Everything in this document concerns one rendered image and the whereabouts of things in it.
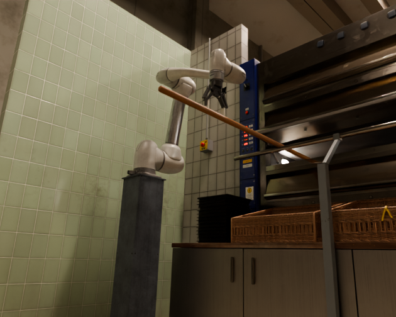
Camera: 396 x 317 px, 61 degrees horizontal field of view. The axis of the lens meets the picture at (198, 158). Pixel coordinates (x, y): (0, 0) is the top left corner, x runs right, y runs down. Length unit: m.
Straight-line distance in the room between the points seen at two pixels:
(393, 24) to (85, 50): 2.20
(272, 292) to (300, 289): 0.16
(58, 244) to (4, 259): 0.33
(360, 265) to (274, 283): 0.45
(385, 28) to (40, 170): 2.45
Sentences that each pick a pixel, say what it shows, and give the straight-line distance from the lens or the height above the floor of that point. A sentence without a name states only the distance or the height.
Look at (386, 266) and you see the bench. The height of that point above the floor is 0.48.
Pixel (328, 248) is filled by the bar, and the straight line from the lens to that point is 1.69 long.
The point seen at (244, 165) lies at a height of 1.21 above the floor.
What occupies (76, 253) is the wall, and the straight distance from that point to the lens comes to 2.55.
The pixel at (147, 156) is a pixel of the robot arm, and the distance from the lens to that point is 2.32.
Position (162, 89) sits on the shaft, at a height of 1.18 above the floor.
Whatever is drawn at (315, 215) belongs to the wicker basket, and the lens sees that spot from 1.85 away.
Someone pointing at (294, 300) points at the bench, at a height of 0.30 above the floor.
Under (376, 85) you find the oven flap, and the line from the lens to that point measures 2.49.
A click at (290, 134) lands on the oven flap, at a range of 2.55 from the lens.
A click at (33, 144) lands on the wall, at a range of 2.50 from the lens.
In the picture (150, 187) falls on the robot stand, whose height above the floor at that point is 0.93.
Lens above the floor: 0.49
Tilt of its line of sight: 16 degrees up
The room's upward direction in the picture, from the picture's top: 2 degrees clockwise
